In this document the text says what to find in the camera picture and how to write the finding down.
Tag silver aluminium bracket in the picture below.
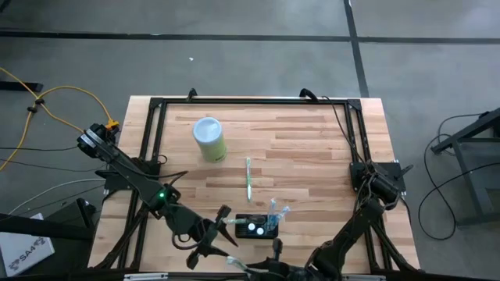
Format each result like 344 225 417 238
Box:
123 272 169 281
342 274 387 281

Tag black wire caddy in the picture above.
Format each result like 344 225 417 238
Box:
234 213 280 240

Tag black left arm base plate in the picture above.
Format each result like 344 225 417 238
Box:
103 159 161 192

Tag white printed cardboard box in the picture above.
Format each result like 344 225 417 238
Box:
0 212 55 278

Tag black floor cable loop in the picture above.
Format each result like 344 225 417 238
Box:
417 165 500 242

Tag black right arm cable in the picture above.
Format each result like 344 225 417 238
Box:
320 94 368 169

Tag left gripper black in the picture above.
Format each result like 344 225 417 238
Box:
186 205 240 269

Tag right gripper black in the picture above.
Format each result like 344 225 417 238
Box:
245 237 313 281

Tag yellow extension cable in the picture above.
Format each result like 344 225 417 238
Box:
0 66 120 173

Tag black bar on floor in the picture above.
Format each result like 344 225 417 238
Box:
0 80 44 93

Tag thin black floor cable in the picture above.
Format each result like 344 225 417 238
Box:
0 158 109 173
0 144 79 152

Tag black stand beside table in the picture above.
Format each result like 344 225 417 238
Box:
0 197 98 241

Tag black desk cable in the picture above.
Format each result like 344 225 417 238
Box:
436 112 486 157

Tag black metal desk frame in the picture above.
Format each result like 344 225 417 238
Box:
431 107 500 227

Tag black aluminium table frame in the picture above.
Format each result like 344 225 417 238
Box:
87 95 421 281

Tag grey floor cable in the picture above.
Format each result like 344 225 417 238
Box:
7 178 106 215

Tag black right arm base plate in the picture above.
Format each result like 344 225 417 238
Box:
349 161 414 194

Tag green disinfectant wipes canister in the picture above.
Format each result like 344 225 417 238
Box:
192 116 228 164

